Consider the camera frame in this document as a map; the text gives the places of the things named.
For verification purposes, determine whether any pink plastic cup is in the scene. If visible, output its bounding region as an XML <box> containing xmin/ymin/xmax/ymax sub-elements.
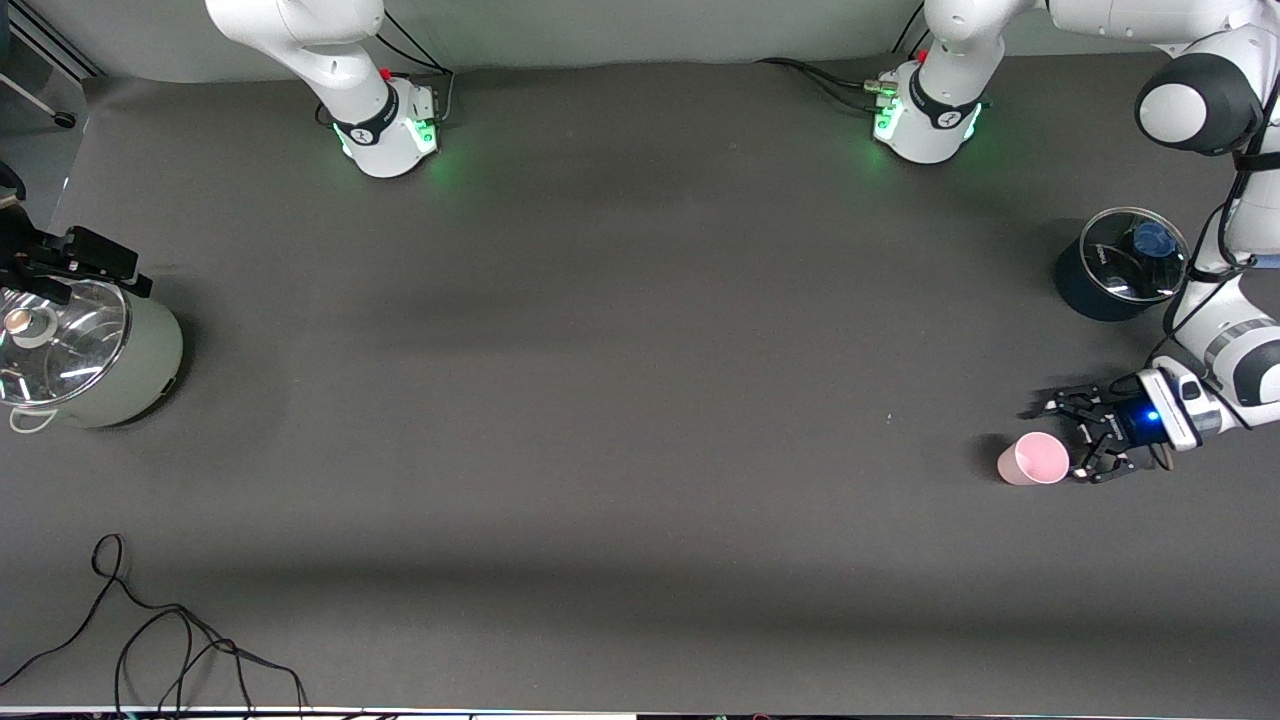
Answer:
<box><xmin>997</xmin><ymin>431</ymin><xmax>1071</xmax><ymax>487</ymax></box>

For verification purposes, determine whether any glass lid with steel knob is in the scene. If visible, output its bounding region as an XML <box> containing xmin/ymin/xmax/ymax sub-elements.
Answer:
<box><xmin>0</xmin><ymin>278</ymin><xmax>133</xmax><ymax>411</ymax></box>

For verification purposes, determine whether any dark blue saucepan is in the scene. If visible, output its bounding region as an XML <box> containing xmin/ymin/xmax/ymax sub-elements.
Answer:
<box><xmin>1055</xmin><ymin>207</ymin><xmax>1216</xmax><ymax>323</ymax></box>

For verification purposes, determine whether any sage green cooking pot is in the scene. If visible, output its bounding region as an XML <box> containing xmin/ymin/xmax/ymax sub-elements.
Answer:
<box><xmin>0</xmin><ymin>280</ymin><xmax>186</xmax><ymax>433</ymax></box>

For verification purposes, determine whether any glass lid with blue knob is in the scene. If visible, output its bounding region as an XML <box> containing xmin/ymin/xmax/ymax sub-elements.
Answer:
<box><xmin>1080</xmin><ymin>206</ymin><xmax>1193</xmax><ymax>304</ymax></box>

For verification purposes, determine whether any stand leg with black wheel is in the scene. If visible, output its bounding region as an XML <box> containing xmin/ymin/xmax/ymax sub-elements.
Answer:
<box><xmin>0</xmin><ymin>70</ymin><xmax>77</xmax><ymax>129</ymax></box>

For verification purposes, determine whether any dark grey table mat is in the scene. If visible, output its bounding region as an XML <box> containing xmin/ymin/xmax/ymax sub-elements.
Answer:
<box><xmin>0</xmin><ymin>35</ymin><xmax>1280</xmax><ymax>713</ymax></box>

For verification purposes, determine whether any aluminium frame rail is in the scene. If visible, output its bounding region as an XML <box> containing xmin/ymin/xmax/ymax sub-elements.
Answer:
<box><xmin>10</xmin><ymin>0</ymin><xmax>106</xmax><ymax>79</ymax></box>

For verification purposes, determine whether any thin black loose cable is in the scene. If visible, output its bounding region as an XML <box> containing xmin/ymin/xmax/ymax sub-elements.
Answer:
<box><xmin>0</xmin><ymin>533</ymin><xmax>311</xmax><ymax>716</ymax></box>

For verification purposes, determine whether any black right arm base cable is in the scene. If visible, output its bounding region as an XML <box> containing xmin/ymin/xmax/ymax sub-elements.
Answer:
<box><xmin>375</xmin><ymin>10</ymin><xmax>456</xmax><ymax>126</ymax></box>

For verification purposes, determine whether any black arm base cable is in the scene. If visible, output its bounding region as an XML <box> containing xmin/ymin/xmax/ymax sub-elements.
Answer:
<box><xmin>757</xmin><ymin>20</ymin><xmax>931</xmax><ymax>116</ymax></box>
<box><xmin>375</xmin><ymin>10</ymin><xmax>456</xmax><ymax>126</ymax></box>

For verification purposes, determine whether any black left arm base cable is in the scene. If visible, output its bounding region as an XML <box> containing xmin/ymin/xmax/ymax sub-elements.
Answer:
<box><xmin>757</xmin><ymin>20</ymin><xmax>931</xmax><ymax>116</ymax></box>

